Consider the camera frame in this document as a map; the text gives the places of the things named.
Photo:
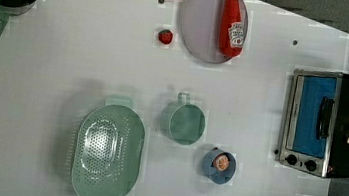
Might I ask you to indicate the black toaster oven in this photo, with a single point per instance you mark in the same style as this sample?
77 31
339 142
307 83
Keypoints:
316 126

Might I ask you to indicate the orange slice toy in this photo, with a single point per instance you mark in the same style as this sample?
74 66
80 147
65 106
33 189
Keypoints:
221 162

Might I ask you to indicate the blue cup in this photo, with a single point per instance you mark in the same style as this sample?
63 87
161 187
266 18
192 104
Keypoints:
218 177

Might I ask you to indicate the red ketchup bottle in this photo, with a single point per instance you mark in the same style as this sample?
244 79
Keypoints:
231 37

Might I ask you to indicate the grey round plate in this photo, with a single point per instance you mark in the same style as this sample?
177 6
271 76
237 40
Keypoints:
200 22

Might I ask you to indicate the small red strawberry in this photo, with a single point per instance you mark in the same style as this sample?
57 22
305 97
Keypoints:
165 36

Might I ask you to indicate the green oval colander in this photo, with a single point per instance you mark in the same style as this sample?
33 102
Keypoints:
108 150

